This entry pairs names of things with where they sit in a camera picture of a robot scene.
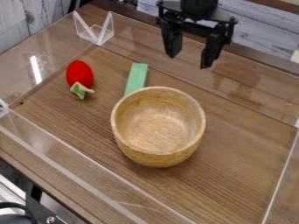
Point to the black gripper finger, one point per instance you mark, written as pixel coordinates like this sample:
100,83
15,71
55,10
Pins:
172,37
218,38

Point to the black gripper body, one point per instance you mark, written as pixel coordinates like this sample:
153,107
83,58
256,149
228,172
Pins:
195,16

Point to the red plush fruit green stem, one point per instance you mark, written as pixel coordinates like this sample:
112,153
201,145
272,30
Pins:
80,78

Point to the green rectangular block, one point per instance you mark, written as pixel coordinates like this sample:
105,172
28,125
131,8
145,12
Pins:
136,77

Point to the wooden bowl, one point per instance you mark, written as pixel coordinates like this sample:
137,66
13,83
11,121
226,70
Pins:
157,123

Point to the clear acrylic tray walls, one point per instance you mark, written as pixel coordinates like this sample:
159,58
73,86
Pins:
240,178

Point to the black metal table bracket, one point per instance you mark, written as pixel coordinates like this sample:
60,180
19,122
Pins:
43,215

